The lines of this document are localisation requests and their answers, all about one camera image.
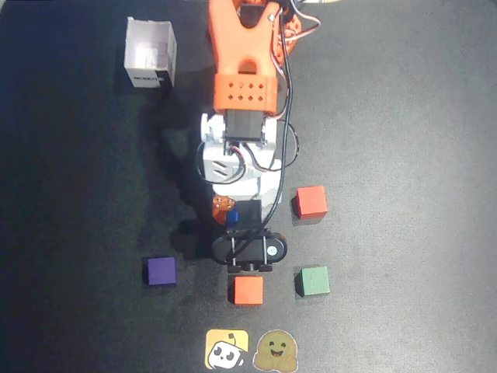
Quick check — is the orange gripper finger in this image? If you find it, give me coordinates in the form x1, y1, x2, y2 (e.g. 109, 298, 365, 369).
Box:
211, 195, 237, 225

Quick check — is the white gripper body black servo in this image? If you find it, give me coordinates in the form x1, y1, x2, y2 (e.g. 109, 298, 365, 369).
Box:
211, 170, 283, 231

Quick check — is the red cube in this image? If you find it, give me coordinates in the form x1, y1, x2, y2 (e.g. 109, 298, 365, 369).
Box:
291, 185, 328, 221

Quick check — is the orange cube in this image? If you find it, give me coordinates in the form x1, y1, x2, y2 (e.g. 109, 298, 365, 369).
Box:
228, 275, 264, 306

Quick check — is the purple cube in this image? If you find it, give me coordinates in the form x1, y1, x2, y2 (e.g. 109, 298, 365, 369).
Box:
142, 256, 179, 288

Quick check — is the green cube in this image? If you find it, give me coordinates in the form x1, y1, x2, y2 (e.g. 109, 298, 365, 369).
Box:
294, 266, 331, 298

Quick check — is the black webcam on gripper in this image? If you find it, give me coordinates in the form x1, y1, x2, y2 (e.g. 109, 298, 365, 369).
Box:
211, 228, 289, 274

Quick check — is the yellow robot face sticker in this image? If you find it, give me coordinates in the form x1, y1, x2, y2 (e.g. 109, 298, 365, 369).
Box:
204, 329, 250, 371

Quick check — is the smiling hugging face sticker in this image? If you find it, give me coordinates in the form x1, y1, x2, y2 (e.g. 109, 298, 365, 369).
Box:
252, 329, 300, 372

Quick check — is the black table mat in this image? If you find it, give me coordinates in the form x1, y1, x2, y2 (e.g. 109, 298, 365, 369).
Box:
0, 0, 497, 373

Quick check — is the white open cardboard box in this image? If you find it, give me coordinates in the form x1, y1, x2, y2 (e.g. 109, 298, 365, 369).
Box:
123, 16, 178, 89

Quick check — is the black webcam cable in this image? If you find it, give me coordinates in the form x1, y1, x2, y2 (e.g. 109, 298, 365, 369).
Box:
259, 38, 296, 234

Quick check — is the white red servo wire bundle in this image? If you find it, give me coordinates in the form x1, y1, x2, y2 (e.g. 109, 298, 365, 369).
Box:
271, 0, 322, 78

